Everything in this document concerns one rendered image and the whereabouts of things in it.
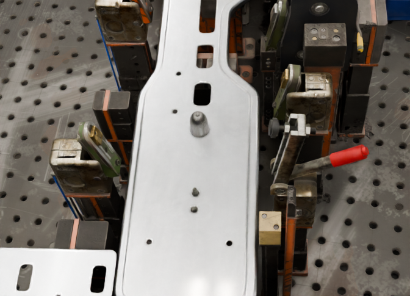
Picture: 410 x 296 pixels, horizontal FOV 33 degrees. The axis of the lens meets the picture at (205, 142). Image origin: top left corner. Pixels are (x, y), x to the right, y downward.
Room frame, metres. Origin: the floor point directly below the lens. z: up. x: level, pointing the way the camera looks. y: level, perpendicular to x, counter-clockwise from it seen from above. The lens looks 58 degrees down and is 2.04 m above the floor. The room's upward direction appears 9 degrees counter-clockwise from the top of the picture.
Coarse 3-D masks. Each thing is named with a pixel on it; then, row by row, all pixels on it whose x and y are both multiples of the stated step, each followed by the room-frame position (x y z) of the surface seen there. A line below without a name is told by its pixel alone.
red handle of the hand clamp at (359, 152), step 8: (336, 152) 0.51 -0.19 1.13; (344, 152) 0.50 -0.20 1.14; (352, 152) 0.49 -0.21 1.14; (360, 152) 0.49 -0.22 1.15; (368, 152) 0.49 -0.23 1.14; (320, 160) 0.51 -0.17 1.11; (328, 160) 0.50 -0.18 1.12; (336, 160) 0.49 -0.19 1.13; (344, 160) 0.49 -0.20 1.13; (352, 160) 0.49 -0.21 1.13; (360, 160) 0.48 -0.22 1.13; (296, 168) 0.51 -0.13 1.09; (304, 168) 0.51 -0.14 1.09; (312, 168) 0.50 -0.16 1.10; (320, 168) 0.50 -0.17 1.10; (296, 176) 0.50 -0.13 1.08
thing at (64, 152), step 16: (64, 144) 0.65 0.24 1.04; (64, 160) 0.62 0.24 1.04; (80, 160) 0.61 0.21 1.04; (64, 176) 0.61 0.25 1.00; (80, 176) 0.61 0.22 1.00; (96, 176) 0.60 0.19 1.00; (80, 192) 0.61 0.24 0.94; (96, 192) 0.61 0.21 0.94; (112, 192) 0.63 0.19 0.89; (80, 208) 0.65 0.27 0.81; (96, 208) 0.61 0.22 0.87; (112, 208) 0.61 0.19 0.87; (112, 224) 0.60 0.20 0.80
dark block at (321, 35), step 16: (304, 32) 0.75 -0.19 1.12; (320, 32) 0.74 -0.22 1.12; (336, 32) 0.74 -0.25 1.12; (304, 48) 0.72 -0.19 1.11; (320, 48) 0.72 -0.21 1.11; (336, 48) 0.71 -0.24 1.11; (304, 64) 0.72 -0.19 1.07; (320, 64) 0.72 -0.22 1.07; (336, 64) 0.71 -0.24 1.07; (336, 80) 0.71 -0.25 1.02; (336, 96) 0.71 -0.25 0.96
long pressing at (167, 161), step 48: (192, 0) 0.97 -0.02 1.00; (240, 0) 0.95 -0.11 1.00; (192, 48) 0.85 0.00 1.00; (144, 96) 0.76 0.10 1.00; (192, 96) 0.74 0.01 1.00; (240, 96) 0.72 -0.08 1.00; (144, 144) 0.65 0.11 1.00; (192, 144) 0.64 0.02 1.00; (240, 144) 0.62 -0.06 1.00; (144, 192) 0.56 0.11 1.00; (240, 192) 0.53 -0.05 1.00; (144, 240) 0.47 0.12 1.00; (192, 240) 0.46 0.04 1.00; (240, 240) 0.44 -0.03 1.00; (144, 288) 0.39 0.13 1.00; (192, 288) 0.38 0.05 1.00; (240, 288) 0.37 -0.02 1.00
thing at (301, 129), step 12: (276, 120) 0.52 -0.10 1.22; (288, 120) 0.53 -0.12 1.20; (300, 120) 0.52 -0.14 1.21; (276, 132) 0.50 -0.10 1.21; (288, 132) 0.51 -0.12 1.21; (300, 132) 0.50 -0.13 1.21; (312, 132) 0.50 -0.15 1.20; (288, 144) 0.50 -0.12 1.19; (300, 144) 0.49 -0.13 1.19; (276, 156) 0.53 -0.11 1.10; (288, 156) 0.50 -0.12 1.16; (276, 168) 0.53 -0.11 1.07; (288, 168) 0.50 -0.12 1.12; (276, 180) 0.50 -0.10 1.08; (288, 180) 0.50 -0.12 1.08
